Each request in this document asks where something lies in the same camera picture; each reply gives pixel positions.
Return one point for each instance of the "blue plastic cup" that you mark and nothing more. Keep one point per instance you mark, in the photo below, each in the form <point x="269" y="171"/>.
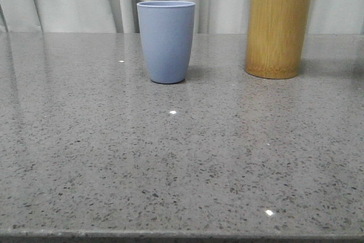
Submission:
<point x="166" y="31"/>

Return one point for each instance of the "bamboo wooden holder cup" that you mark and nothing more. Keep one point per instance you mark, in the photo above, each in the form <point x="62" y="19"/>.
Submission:
<point x="276" y="35"/>

